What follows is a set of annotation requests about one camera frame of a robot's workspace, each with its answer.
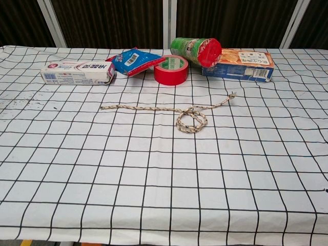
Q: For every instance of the red tape roll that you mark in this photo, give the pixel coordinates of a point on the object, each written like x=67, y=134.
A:
x=169, y=75

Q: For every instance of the white black-checked tablecloth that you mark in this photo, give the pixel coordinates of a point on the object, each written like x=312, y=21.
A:
x=164, y=179

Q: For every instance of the blue snack bag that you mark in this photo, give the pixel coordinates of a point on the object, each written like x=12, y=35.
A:
x=135, y=61

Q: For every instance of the green chip can red lid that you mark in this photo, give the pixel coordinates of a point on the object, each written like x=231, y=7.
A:
x=210, y=52

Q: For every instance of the orange and blue cracker box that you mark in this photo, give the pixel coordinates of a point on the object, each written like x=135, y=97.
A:
x=243, y=66

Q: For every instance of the white toothpaste box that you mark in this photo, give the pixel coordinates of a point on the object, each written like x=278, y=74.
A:
x=77, y=73

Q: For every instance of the grey metal partition post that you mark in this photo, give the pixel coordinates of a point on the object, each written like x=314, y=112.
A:
x=169, y=23
x=294, y=25
x=52, y=25

